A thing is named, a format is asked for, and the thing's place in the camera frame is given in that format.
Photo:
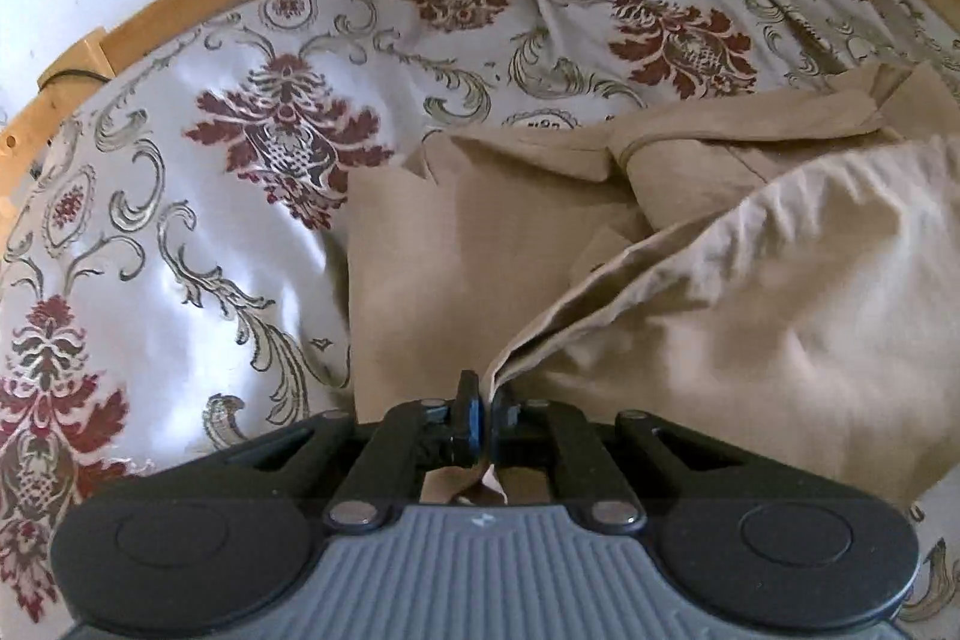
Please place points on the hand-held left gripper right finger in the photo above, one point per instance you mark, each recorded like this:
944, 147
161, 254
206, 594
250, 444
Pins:
501, 419

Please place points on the beige hooded zip jacket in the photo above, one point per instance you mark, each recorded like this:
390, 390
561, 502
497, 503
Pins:
675, 310

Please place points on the floral patterned bedspread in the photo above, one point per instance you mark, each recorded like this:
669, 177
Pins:
225, 197

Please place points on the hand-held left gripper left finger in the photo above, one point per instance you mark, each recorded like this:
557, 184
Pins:
469, 419

